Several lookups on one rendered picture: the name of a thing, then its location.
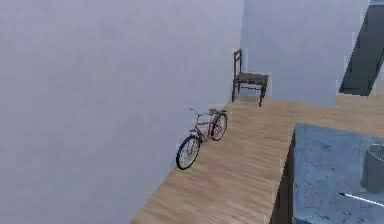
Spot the grey stone kitchen counter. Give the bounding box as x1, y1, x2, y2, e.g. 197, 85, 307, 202
269, 122, 384, 224

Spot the red bicycle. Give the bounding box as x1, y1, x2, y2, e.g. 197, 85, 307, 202
175, 107, 229, 171

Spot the dark wooden chair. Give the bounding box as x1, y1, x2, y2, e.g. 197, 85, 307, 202
231, 48, 270, 108

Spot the dark grey door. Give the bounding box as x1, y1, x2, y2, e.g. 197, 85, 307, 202
338, 3, 384, 97

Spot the silver knife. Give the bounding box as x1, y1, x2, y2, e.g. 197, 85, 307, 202
338, 191, 384, 208

